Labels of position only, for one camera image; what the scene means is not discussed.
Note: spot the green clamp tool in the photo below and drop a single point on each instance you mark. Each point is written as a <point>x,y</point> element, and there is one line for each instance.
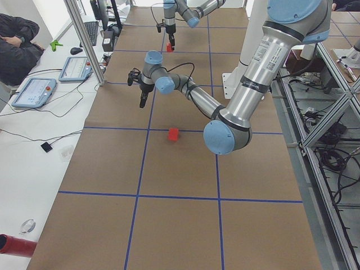
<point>54,44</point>

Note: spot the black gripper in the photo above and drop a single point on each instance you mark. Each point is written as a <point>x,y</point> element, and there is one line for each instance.
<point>170,29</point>
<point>145,88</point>

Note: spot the white pedestal base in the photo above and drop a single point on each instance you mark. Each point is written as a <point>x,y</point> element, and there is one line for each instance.
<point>253,36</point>

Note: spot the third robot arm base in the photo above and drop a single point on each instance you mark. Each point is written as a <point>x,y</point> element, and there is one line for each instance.
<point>348,58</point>

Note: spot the black computer mouse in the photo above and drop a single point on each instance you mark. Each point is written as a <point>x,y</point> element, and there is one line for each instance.
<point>75,50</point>

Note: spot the red cylinder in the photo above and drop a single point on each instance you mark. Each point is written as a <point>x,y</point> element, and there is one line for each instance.
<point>17,246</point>

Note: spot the teach pendant far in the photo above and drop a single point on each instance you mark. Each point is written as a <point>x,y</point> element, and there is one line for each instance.
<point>76,69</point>

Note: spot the aluminium frame post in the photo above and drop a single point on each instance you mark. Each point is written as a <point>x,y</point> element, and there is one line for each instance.
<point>80,29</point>

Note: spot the black monitor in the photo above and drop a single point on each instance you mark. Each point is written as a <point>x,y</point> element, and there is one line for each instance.
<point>100,9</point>

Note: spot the small black puck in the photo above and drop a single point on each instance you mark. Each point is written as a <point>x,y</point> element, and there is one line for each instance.
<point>46,147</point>

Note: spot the black keyboard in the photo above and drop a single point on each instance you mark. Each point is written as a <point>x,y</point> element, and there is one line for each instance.
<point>92,31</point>

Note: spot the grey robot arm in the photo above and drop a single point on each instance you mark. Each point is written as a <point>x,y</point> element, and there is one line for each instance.
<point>286,24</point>
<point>190,16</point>

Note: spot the aluminium frame rack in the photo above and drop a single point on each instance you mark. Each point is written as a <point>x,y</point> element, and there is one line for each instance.
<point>320,115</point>

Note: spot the teach pendant near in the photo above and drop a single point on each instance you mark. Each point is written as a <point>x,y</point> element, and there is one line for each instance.
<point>35,93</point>

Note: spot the red block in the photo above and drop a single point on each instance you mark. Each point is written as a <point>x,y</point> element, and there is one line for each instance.
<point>173,134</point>
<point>169,47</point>

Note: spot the teach pendant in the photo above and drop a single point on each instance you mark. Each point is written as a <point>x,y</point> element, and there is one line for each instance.
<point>35,93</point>
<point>76,69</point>

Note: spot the seated person dark jacket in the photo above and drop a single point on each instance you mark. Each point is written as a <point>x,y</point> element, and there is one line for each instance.
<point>18,53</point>

